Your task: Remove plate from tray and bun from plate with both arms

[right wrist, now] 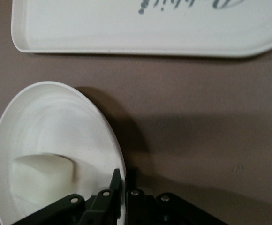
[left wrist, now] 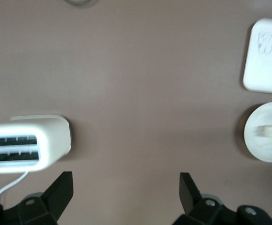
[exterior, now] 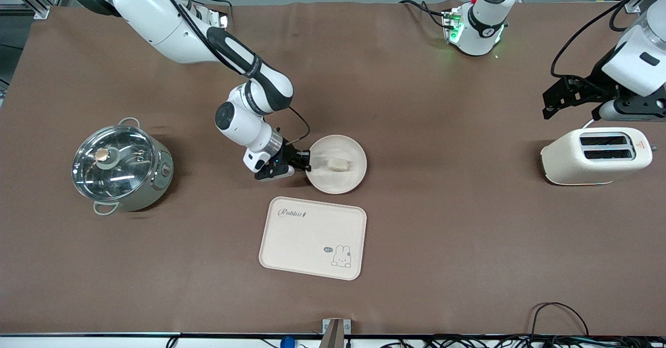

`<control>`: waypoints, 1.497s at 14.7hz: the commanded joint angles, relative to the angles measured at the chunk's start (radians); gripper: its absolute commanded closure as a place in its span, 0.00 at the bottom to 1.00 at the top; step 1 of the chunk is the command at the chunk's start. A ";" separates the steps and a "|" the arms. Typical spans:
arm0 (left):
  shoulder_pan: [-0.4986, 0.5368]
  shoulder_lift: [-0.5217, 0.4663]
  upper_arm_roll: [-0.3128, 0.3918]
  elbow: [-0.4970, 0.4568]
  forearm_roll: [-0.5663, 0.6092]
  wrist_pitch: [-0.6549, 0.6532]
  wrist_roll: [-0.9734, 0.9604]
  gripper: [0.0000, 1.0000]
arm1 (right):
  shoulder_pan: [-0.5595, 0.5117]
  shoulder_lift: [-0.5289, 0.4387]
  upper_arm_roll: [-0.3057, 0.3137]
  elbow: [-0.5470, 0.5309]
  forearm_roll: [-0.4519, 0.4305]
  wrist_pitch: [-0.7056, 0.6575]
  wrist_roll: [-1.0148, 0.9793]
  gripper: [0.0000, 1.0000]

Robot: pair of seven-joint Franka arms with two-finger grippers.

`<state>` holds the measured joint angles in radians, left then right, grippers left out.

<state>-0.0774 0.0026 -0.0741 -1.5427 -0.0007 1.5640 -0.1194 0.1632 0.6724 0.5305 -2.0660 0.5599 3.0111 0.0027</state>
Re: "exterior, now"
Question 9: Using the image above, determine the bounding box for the cream round plate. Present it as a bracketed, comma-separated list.
[305, 135, 367, 195]

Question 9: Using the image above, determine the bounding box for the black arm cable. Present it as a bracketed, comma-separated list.
[284, 106, 312, 147]
[552, 0, 654, 78]

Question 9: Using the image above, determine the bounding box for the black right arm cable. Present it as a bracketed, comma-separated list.
[284, 106, 312, 147]

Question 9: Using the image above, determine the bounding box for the black cable loop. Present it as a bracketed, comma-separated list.
[531, 302, 590, 338]

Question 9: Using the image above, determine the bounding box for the brown table cover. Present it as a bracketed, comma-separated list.
[0, 0, 666, 337]

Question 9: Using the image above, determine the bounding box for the grey metal bracket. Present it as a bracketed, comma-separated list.
[322, 318, 351, 348]

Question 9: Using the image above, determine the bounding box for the cream two-slot toaster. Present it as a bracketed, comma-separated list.
[540, 127, 654, 186]

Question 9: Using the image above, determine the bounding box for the cream rabbit print tray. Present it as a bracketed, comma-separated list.
[259, 197, 367, 281]

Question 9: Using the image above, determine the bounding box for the black left base cable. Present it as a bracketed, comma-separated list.
[400, 0, 449, 29]

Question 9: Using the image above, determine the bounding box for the silver electric cooking pot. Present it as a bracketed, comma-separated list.
[72, 118, 175, 216]

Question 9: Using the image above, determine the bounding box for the black right base cable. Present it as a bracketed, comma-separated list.
[185, 0, 233, 13]

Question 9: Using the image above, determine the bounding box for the glass pot lid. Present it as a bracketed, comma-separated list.
[72, 125, 156, 202]

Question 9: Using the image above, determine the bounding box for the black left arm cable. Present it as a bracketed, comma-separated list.
[552, 0, 654, 78]

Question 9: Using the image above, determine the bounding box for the black cable bundle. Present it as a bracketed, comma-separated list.
[380, 334, 666, 348]

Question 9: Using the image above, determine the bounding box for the black base cable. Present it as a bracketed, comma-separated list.
[185, 0, 233, 13]
[400, 0, 449, 29]

